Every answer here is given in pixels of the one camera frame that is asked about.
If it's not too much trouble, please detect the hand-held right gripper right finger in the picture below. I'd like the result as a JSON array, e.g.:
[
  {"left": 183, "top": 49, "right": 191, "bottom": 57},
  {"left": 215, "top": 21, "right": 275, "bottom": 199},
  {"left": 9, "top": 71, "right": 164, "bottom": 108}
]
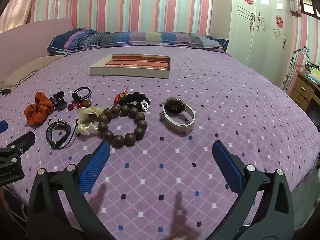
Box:
[{"left": 212, "top": 140, "right": 295, "bottom": 240}]

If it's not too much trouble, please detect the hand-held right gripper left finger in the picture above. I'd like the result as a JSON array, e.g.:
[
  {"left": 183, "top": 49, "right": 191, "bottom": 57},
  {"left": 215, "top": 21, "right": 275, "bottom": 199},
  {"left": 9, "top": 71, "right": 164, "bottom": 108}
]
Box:
[{"left": 26, "top": 141, "right": 118, "bottom": 240}]

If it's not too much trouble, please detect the orange scrunchie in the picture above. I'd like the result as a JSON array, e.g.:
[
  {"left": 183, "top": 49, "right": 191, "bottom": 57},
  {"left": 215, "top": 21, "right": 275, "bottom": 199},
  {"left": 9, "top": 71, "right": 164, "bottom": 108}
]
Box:
[{"left": 24, "top": 92, "right": 53, "bottom": 126}]

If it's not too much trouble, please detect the black braided cord bracelet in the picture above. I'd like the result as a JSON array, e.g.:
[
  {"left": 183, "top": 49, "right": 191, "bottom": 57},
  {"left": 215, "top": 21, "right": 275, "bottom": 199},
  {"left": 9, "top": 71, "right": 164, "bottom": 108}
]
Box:
[{"left": 45, "top": 118, "right": 78, "bottom": 150}]

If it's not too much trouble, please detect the brown wooden bead bracelet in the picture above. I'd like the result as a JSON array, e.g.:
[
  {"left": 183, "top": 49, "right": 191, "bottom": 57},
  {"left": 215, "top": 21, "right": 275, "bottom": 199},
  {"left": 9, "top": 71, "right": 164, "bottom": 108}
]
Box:
[{"left": 97, "top": 104, "right": 148, "bottom": 149}]

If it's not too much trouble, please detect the black hair claw clip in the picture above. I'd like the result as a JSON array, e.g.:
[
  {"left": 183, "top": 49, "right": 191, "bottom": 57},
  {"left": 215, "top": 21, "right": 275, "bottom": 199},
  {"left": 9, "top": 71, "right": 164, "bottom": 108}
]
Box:
[{"left": 49, "top": 92, "right": 67, "bottom": 111}]

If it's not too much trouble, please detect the black hair tie with beads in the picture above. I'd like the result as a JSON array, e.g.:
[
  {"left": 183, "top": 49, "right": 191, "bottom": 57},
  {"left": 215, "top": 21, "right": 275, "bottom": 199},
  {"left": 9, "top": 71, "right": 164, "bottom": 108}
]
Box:
[{"left": 68, "top": 87, "right": 92, "bottom": 111}]

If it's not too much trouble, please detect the red tassel charm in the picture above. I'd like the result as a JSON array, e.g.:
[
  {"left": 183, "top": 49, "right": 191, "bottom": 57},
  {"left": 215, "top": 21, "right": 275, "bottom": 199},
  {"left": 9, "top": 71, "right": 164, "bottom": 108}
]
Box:
[{"left": 114, "top": 86, "right": 133, "bottom": 104}]

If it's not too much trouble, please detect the dark scrunchie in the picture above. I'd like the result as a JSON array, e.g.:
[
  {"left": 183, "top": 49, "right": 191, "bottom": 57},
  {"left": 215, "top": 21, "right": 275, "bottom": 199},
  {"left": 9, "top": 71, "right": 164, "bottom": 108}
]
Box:
[{"left": 118, "top": 92, "right": 151, "bottom": 112}]

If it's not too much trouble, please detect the white tray with brick lining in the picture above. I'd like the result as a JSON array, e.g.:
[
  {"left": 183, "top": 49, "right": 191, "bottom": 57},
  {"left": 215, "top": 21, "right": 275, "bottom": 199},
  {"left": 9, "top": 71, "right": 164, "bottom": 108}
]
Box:
[{"left": 89, "top": 53, "right": 171, "bottom": 79}]

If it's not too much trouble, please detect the cream scrunchie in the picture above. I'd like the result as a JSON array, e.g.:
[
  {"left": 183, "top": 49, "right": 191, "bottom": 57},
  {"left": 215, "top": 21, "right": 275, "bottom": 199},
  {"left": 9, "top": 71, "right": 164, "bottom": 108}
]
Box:
[{"left": 76, "top": 107, "right": 105, "bottom": 137}]

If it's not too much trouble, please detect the beige blanket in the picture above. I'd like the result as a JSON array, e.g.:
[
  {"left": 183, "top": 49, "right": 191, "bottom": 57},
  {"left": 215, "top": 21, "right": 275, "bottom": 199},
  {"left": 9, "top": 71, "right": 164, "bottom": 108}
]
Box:
[{"left": 0, "top": 54, "right": 68, "bottom": 90}]

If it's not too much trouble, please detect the purple diamond-print bedspread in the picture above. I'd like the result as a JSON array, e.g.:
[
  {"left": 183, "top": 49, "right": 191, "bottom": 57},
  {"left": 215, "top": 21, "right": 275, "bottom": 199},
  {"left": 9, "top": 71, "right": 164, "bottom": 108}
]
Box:
[{"left": 0, "top": 46, "right": 320, "bottom": 240}]

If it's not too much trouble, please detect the pink headboard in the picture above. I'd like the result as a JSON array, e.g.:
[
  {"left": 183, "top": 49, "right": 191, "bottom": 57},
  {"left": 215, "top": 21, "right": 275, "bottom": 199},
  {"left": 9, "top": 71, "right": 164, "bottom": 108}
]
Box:
[{"left": 0, "top": 18, "right": 74, "bottom": 55}]

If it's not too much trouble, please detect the wooden desk with drawers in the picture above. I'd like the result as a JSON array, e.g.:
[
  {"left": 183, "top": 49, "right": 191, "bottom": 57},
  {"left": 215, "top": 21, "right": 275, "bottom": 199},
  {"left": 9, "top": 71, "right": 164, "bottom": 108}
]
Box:
[{"left": 290, "top": 70, "right": 320, "bottom": 113}]

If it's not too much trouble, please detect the pink curtain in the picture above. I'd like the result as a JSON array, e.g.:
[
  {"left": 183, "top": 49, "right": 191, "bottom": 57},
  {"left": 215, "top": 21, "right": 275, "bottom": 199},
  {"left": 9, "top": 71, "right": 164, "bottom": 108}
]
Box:
[{"left": 0, "top": 0, "right": 38, "bottom": 33}]

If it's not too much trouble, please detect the white wardrobe with decals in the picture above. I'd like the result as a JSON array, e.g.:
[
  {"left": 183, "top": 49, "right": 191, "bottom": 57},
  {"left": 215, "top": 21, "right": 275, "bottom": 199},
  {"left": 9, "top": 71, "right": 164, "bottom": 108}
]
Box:
[{"left": 227, "top": 0, "right": 304, "bottom": 90}]

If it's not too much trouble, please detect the clutter on desk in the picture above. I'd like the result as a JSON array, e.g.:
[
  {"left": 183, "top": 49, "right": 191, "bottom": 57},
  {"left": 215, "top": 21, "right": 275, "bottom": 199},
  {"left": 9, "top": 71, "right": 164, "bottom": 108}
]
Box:
[{"left": 305, "top": 61, "right": 320, "bottom": 85}]

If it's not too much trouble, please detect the white desk lamp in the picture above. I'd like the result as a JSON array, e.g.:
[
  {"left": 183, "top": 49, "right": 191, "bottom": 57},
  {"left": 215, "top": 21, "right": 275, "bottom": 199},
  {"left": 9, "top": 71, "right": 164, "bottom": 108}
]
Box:
[{"left": 284, "top": 46, "right": 310, "bottom": 90}]

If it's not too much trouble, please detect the patchwork striped pillow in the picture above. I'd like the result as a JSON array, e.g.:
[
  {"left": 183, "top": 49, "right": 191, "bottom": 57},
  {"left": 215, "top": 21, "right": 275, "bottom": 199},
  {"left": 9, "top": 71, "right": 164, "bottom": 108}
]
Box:
[{"left": 47, "top": 27, "right": 229, "bottom": 54}]

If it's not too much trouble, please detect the dark framed window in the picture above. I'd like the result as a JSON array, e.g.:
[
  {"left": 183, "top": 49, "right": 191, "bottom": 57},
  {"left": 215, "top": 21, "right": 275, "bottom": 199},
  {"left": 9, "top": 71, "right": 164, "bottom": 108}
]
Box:
[{"left": 299, "top": 0, "right": 320, "bottom": 18}]

